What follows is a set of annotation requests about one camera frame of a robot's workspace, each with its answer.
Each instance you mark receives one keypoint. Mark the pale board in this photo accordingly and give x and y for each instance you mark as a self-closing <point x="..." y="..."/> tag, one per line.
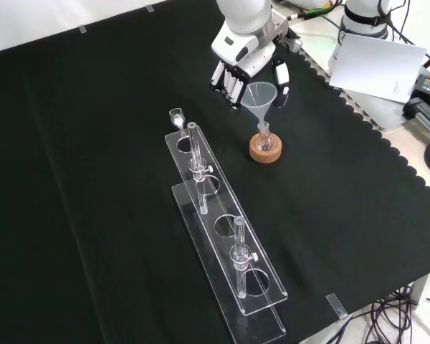
<point x="376" y="66"/>

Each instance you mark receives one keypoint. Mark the clear cloth clip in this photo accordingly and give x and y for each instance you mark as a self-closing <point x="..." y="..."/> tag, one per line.
<point x="82" y="29"/>
<point x="149" y="8"/>
<point x="337" y="305"/>

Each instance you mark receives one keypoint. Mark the black cloth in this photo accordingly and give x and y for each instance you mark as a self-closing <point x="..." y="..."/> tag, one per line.
<point x="75" y="179"/>

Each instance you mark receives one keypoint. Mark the grey table leg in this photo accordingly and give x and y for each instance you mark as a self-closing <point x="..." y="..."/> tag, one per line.
<point x="420" y="290"/>

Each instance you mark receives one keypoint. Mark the glass round-bottom flask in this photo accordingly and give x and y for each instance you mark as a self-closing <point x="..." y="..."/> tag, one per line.
<point x="265" y="142"/>

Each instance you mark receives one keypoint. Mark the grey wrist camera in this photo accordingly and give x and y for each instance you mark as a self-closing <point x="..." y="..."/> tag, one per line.
<point x="294" y="43"/>

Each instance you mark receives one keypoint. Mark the black and orange power box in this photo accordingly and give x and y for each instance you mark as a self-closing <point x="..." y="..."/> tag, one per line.
<point x="428" y="98"/>

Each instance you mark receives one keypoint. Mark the small glass beaker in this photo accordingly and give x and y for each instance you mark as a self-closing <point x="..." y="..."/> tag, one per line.
<point x="177" y="119"/>

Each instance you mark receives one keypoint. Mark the grey metal base plate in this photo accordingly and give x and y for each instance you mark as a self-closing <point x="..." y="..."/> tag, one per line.
<point x="319" y="46"/>

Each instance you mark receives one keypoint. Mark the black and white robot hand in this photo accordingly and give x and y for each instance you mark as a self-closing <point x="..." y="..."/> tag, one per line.
<point x="236" y="48"/>

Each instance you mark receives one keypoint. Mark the clear plastic funnel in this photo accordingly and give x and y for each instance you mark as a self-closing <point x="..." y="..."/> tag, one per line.
<point x="258" y="96"/>

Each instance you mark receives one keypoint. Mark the clear acrylic funnel stand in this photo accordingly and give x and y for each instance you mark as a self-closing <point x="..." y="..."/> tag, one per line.
<point x="215" y="211"/>

